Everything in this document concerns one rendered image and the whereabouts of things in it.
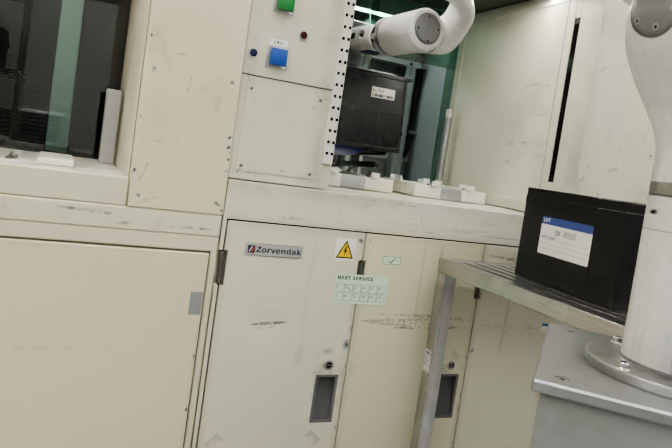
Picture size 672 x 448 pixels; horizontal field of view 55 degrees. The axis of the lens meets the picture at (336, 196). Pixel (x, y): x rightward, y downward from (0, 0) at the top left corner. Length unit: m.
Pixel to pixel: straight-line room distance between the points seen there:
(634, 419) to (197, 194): 0.80
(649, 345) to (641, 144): 1.04
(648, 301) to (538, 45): 1.07
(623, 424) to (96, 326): 0.85
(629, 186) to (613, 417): 1.10
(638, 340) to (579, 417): 0.12
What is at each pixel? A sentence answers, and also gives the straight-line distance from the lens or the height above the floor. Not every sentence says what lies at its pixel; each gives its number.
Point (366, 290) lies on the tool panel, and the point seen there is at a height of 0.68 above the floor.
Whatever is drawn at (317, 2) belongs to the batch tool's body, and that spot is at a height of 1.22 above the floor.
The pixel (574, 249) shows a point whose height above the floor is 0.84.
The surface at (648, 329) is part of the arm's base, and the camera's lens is 0.73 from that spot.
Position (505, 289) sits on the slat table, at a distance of 1.19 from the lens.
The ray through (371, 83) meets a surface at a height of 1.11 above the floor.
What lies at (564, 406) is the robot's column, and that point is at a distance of 0.66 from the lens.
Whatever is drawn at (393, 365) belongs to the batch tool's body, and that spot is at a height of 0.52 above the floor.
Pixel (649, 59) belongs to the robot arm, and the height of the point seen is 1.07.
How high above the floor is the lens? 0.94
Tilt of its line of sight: 3 degrees down
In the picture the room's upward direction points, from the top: 8 degrees clockwise
